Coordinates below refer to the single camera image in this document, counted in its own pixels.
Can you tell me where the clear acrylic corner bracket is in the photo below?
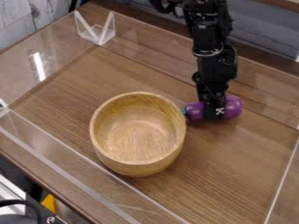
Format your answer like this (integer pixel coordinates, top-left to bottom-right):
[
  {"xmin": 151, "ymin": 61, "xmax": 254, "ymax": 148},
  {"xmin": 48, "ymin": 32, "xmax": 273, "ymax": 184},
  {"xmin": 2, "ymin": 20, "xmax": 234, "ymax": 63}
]
[{"xmin": 74, "ymin": 11, "xmax": 116, "ymax": 46}]

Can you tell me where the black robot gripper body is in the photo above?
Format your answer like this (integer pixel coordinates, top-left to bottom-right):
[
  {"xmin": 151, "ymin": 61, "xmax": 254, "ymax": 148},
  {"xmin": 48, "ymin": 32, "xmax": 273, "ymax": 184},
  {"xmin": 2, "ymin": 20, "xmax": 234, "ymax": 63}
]
[{"xmin": 193, "ymin": 43, "xmax": 239, "ymax": 101}]

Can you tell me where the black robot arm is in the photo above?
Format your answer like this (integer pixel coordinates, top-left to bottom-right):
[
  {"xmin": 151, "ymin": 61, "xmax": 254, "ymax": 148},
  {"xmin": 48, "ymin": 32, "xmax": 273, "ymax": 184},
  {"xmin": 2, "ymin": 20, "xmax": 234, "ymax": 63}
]
[{"xmin": 149, "ymin": 0, "xmax": 243, "ymax": 122}]

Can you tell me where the clear acrylic tray wall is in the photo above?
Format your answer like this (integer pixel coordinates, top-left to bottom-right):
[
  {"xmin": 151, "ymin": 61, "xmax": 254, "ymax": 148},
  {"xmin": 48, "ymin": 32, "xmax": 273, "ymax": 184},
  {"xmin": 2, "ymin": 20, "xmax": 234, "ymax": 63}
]
[{"xmin": 0, "ymin": 107, "xmax": 189, "ymax": 224}]

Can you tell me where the yellow black equipment base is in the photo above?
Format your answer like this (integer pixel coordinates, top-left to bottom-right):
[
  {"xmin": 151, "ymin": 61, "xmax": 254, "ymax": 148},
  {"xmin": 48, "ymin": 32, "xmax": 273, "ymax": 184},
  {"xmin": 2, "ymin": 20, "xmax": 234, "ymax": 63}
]
[{"xmin": 23, "ymin": 194, "xmax": 71, "ymax": 224}]

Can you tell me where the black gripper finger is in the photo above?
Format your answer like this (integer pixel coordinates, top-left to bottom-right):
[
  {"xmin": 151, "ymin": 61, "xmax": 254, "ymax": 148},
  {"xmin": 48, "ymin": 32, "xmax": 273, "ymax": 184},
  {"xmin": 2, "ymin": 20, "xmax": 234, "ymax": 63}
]
[{"xmin": 205, "ymin": 95, "xmax": 226, "ymax": 120}]

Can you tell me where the purple toy eggplant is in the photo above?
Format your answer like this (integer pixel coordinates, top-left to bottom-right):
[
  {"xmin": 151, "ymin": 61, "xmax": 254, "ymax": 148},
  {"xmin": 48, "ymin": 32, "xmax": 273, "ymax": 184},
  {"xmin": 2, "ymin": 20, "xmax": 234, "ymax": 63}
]
[{"xmin": 182, "ymin": 95, "xmax": 243, "ymax": 122}]

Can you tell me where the black cable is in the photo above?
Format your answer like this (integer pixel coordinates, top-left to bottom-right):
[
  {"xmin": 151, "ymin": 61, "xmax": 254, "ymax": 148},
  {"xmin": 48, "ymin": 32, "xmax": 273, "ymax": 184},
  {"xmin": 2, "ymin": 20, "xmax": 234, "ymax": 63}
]
[{"xmin": 0, "ymin": 199, "xmax": 44, "ymax": 224}]

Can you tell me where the brown wooden bowl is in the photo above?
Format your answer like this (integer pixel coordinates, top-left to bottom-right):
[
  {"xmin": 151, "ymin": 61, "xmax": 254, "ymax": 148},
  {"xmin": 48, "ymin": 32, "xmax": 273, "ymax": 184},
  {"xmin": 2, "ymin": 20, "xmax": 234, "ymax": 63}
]
[{"xmin": 88, "ymin": 92, "xmax": 187, "ymax": 177}]

